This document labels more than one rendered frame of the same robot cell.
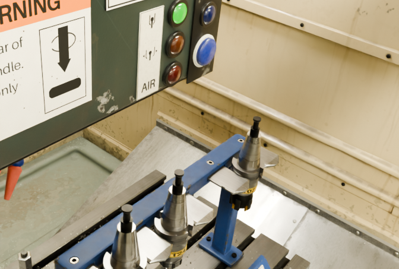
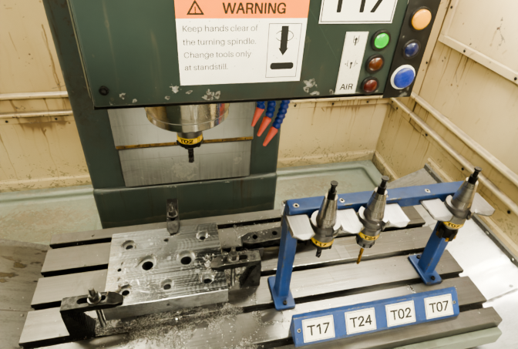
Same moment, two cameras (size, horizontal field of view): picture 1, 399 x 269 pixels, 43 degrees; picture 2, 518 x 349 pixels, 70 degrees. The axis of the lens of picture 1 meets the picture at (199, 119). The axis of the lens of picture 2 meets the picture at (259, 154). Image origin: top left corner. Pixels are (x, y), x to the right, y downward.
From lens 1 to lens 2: 0.18 m
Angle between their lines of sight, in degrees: 34
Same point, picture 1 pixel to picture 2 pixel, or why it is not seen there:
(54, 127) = (270, 88)
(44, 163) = (338, 167)
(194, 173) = (409, 192)
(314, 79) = not seen: outside the picture
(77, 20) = (296, 24)
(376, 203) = not seen: outside the picture
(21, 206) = (311, 187)
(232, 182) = (438, 211)
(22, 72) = (255, 46)
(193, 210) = (393, 214)
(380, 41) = not seen: outside the picture
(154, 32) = (357, 49)
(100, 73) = (308, 65)
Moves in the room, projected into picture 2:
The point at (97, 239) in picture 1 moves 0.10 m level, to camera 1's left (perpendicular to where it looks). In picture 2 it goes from (316, 200) to (282, 179)
